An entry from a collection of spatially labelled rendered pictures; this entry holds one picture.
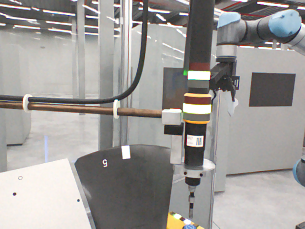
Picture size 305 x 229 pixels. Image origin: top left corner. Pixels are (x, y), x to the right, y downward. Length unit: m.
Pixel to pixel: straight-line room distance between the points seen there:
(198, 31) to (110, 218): 0.38
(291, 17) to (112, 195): 0.71
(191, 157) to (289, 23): 0.60
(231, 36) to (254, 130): 3.69
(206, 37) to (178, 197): 1.40
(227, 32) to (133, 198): 0.66
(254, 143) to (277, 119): 0.59
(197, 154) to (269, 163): 4.56
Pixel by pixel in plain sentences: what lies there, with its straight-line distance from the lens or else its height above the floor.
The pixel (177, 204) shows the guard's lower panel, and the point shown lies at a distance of 1.73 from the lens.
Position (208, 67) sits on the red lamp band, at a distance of 0.40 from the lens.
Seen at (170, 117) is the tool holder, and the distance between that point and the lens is 0.41.
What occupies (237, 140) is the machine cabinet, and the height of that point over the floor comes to 0.63.
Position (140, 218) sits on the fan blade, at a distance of 0.53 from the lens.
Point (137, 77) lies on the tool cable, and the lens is 0.42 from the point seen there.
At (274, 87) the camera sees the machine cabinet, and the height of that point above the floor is 1.50.
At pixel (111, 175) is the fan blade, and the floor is 1.39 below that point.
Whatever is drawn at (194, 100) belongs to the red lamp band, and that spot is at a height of 1.57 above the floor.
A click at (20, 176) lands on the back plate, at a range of 0.73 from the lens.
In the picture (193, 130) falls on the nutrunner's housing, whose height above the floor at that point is 1.52.
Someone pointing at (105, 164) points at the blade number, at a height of 1.41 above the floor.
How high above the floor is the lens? 1.60
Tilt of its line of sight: 8 degrees down
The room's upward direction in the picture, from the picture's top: 2 degrees clockwise
